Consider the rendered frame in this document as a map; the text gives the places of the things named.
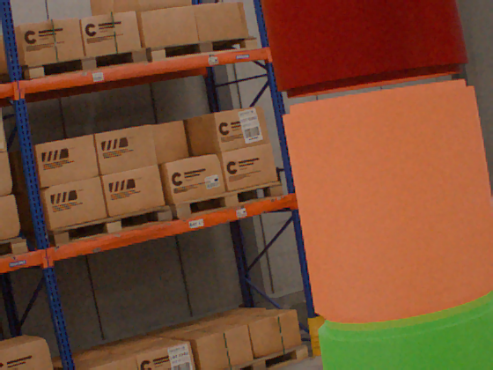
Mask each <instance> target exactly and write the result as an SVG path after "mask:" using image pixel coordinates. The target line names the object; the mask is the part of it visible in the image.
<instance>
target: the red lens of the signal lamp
mask: <svg viewBox="0 0 493 370"><path fill-rule="evenodd" d="M261 8H262V13H263V17H264V22H265V27H266V32H267V36H268V40H269V49H270V54H271V59H272V63H273V68H274V72H275V78H276V87H277V91H279V92H287V96H288V99H292V98H299V97H305V96H317V95H322V94H327V93H341V92H346V91H350V90H355V89H356V90H360V89H365V88H370V87H378V86H383V85H395V84H399V83H403V82H412V81H416V80H419V79H421V80H424V79H428V78H438V77H443V76H446V75H452V74H456V73H460V72H463V70H462V65H464V64H467V63H468V59H467V49H466V44H465V40H464V35H463V29H462V24H461V20H460V11H459V6H458V1H457V0H261Z"/></svg>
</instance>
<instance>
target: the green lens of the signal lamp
mask: <svg viewBox="0 0 493 370"><path fill-rule="evenodd" d="M319 342H320V349H321V354H322V356H321V359H322V364H323V368H324V370H493V290H492V291H491V292H488V293H487V294H485V295H483V296H481V297H480V298H478V299H475V300H473V301H469V302H468V303H465V304H462V305H459V306H457V307H451V308H448V309H445V310H440V311H437V312H433V313H429V314H420V315H416V316H411V317H406V318H403V319H398V320H391V321H383V322H366V323H357V322H350V323H341V322H333V321H331V322H330V321H328V320H325V321H324V324H323V326H321V327H320V328H319Z"/></svg>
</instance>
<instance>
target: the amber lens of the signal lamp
mask: <svg viewBox="0 0 493 370"><path fill-rule="evenodd" d="M290 111H291V114H290V115H283V125H284V130H285V135H286V140H287V145H288V150H289V154H290V160H291V170H292V174H293V179H294V184H295V190H296V195H297V199H298V208H299V214H300V218H301V229H302V234H303V238H304V243H305V252H306V258H307V262H308V266H307V267H308V272H309V277H310V282H311V287H312V291H313V294H312V296H313V304H314V310H315V312H316V313H317V314H319V315H322V316H324V318H325V319H327V320H328V321H330V322H331V321H333V322H341V323H350V322H357V323H366V322H383V321H391V320H398V319H403V318H406V317H411V316H416V315H425V314H429V313H433V312H437V311H440V310H445V309H448V308H451V307H457V306H459V305H462V304H465V303H468V302H469V301H473V300H475V299H478V298H480V297H481V296H483V295H485V294H487V293H488V292H491V291H492V290H493V205H492V201H491V196H490V185H489V177H488V172H487V166H486V157H485V151H484V147H483V141H482V133H481V127H480V123H479V117H478V112H477V107H476V103H475V93H474V88H473V86H469V87H466V86H465V80H464V79H459V80H453V81H449V82H448V81H444V82H439V83H435V84H432V83H429V84H425V85H413V86H409V87H403V88H400V87H399V88H394V89H391V90H385V91H384V90H381V91H376V92H368V93H366V92H365V93H359V94H356V95H350V96H342V97H338V98H333V99H329V100H316V101H312V102H307V103H304V104H299V105H296V104H295V105H292V106H290Z"/></svg>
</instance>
